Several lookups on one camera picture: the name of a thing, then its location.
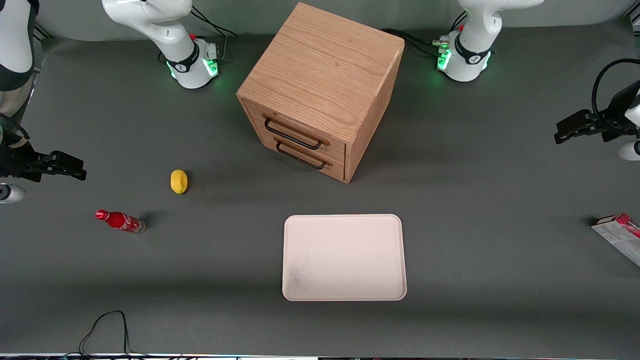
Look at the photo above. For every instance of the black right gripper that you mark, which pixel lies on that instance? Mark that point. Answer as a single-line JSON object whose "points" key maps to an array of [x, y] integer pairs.
{"points": [[14, 161]]}

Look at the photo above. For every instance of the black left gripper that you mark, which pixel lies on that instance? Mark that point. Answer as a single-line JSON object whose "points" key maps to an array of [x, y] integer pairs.
{"points": [[616, 114]]}

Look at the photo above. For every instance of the red cookie box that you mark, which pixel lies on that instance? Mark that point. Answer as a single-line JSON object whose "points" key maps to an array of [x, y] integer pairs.
{"points": [[622, 237]]}

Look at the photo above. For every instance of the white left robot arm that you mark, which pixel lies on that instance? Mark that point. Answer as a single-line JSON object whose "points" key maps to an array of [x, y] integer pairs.
{"points": [[472, 50]]}

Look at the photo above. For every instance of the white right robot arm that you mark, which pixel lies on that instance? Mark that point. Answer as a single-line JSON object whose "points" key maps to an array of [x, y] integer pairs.
{"points": [[165, 30]]}

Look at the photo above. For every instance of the white rectangular tray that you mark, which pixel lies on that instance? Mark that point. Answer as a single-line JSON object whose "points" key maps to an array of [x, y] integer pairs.
{"points": [[344, 257]]}

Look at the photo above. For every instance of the red cola bottle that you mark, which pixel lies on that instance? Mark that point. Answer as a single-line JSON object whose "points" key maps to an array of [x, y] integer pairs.
{"points": [[122, 221]]}

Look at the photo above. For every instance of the yellow lemon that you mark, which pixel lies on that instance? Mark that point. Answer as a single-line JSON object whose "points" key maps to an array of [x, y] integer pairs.
{"points": [[178, 181]]}

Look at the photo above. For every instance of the wooden drawer front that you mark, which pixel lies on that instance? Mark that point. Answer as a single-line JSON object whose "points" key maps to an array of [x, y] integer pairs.
{"points": [[330, 167], [300, 131]]}

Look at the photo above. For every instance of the wooden drawer cabinet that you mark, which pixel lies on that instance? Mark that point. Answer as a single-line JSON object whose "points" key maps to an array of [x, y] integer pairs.
{"points": [[325, 65]]}

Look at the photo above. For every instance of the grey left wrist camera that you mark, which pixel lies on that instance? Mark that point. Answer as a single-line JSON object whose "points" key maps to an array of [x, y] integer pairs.
{"points": [[631, 151]]}

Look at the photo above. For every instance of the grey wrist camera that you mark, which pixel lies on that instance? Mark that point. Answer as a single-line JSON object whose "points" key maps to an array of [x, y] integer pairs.
{"points": [[11, 193], [631, 151]]}

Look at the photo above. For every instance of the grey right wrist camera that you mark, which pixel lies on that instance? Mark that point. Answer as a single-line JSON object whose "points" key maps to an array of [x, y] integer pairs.
{"points": [[11, 193]]}

